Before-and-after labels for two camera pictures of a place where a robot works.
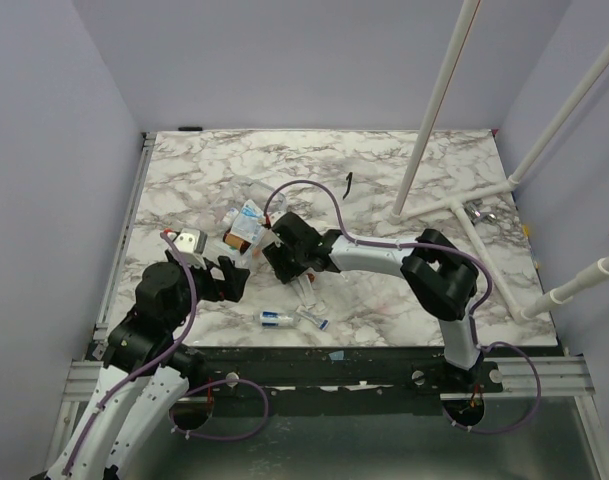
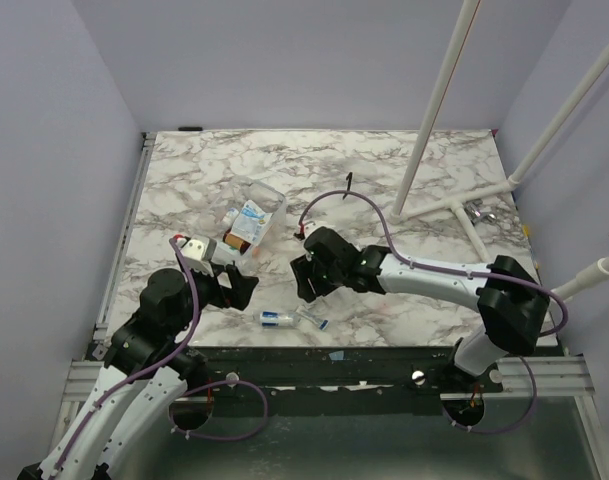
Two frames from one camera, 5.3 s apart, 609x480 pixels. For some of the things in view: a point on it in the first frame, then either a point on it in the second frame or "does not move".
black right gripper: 288,253 to 310,273
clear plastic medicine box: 239,215 does not move
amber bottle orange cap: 235,241 does not move
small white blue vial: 275,318 does not move
